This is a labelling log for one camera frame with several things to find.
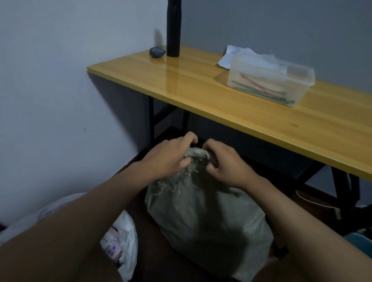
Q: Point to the person's right hand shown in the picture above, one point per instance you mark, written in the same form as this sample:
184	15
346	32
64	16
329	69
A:
229	167

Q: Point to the person's left hand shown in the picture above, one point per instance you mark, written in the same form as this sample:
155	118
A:
165	159

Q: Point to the grey woven sack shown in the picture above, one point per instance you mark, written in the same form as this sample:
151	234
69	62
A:
203	223

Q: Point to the white bag with red print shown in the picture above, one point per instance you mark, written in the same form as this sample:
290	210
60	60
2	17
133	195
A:
128	232

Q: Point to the cardboard boxes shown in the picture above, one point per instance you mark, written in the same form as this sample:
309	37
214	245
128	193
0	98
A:
112	245

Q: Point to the person's right forearm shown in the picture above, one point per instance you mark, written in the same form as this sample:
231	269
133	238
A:
314	235

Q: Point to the person's left forearm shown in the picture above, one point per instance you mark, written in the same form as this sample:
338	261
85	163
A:
64	232

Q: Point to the person's right leg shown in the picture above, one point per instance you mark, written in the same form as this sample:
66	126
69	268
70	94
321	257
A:
279	270

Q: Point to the black metal desk leg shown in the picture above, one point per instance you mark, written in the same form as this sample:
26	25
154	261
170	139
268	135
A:
151	122
345	197

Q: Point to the yellow wooden desk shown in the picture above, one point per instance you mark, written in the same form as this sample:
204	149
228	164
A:
197	87

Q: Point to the small dark round case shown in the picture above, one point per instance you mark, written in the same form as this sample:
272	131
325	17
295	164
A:
157	52

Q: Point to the clear plastic box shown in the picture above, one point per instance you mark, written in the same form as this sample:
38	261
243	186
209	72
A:
302	87

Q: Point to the white tissue sheet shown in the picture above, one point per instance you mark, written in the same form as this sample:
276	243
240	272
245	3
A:
228	58

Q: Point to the white charger plug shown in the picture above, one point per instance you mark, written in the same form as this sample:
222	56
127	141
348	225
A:
337	213

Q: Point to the black cylindrical bottle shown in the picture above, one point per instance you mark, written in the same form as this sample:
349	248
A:
173	29

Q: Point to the blue plastic bucket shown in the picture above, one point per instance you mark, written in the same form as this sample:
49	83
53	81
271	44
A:
360	242

